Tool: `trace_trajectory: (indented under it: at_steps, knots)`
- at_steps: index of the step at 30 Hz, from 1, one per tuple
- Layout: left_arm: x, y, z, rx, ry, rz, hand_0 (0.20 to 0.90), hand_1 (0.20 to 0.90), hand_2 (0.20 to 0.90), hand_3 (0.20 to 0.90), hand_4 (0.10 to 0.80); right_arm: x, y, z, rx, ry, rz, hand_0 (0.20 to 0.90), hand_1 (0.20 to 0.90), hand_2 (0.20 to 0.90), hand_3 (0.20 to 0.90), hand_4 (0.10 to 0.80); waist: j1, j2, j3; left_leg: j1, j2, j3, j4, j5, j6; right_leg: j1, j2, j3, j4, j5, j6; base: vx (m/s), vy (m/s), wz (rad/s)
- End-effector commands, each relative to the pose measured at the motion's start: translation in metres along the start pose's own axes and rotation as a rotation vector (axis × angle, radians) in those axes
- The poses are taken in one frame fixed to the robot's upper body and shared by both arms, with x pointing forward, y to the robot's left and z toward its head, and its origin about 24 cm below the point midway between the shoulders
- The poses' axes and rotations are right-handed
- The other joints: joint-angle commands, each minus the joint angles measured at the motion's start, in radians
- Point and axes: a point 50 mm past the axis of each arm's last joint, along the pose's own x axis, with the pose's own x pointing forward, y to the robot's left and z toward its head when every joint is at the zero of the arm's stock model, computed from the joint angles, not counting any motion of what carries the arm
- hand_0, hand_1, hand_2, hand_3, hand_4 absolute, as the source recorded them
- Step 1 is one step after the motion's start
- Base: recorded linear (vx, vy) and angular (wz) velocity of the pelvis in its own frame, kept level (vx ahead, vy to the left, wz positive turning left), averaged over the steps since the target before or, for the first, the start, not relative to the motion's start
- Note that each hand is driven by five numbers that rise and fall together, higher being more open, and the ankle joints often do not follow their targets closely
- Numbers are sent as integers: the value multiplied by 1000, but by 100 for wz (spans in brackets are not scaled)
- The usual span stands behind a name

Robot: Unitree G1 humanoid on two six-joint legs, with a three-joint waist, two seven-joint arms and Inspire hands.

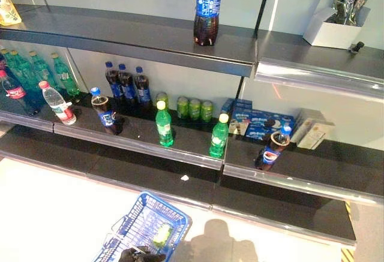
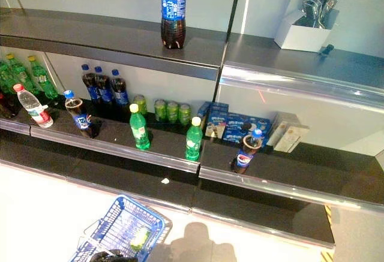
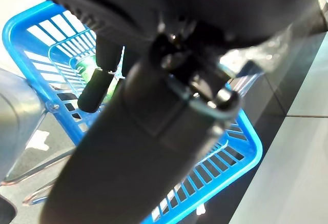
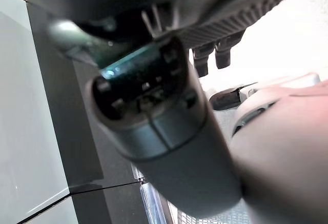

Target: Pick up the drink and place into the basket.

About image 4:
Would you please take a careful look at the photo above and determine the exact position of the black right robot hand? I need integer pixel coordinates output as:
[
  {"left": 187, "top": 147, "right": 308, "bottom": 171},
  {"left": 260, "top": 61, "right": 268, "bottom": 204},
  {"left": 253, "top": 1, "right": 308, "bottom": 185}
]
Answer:
[{"left": 24, "top": 0, "right": 325, "bottom": 218}]

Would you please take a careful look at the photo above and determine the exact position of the silver right robot leg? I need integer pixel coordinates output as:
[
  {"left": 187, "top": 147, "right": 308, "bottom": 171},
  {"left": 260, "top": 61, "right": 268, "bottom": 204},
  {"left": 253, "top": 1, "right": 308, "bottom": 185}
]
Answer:
[{"left": 209, "top": 72, "right": 328, "bottom": 224}]

